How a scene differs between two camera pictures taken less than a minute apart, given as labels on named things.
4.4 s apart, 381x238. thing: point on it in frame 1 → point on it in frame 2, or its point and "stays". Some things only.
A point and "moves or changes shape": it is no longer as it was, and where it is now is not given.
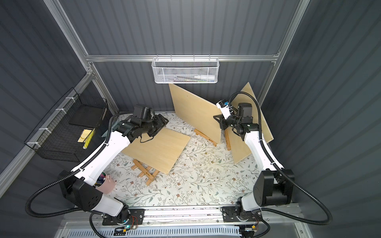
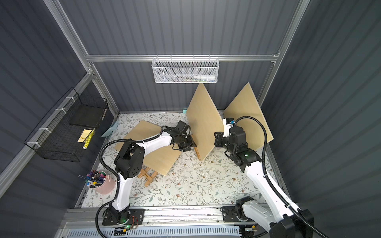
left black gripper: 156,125 → 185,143
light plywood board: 197,111 moves or changes shape
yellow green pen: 89,139 stays
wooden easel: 199,133 → 198,153
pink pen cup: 104,183 stays
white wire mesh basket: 185,70 stays
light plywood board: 162,152 stays
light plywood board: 247,94 stays
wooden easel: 148,172 stays
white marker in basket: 205,77 stays
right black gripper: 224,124 → 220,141
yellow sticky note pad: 84,135 stays
